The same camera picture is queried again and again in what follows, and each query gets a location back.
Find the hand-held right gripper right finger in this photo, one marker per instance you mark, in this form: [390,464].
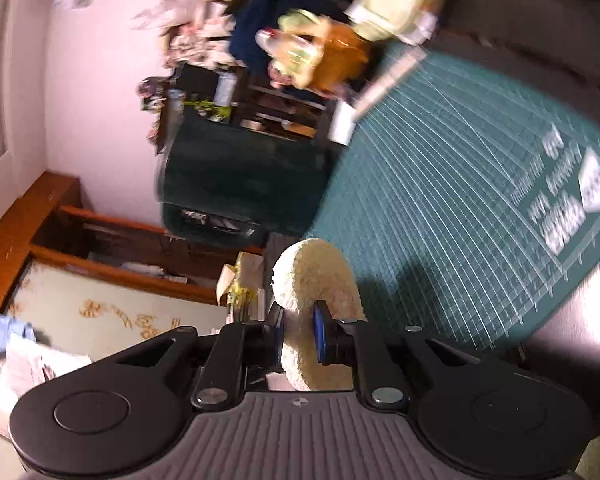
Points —
[321,332]

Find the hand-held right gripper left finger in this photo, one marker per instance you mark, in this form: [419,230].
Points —
[270,342]

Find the white loofah sponge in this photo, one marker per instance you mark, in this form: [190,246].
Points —
[310,275]

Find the stack of books and papers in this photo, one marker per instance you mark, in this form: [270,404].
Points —
[242,285]

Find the dark green kettle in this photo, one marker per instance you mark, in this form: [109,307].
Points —
[240,180]

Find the green cutting mat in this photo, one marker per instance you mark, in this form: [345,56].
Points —
[455,185]

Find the white note paper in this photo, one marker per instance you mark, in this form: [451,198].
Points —
[342,125]

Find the cluttered dark shelf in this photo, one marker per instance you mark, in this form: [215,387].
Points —
[260,105]

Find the white and blue cloth pile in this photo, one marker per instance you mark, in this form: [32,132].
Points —
[25,365]

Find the white pen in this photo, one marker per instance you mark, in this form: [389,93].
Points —
[390,82]

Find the brown wooden shelf unit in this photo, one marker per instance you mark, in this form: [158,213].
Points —
[40,220]

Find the orange cat teapot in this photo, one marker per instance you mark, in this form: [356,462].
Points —
[335,60]

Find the navy blue cloth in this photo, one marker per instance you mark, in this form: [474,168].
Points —
[255,25]

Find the pile of beige bags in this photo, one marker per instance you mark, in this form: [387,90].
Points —
[195,5]

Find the gold calligraphy wall scroll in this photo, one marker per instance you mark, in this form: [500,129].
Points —
[105,310]

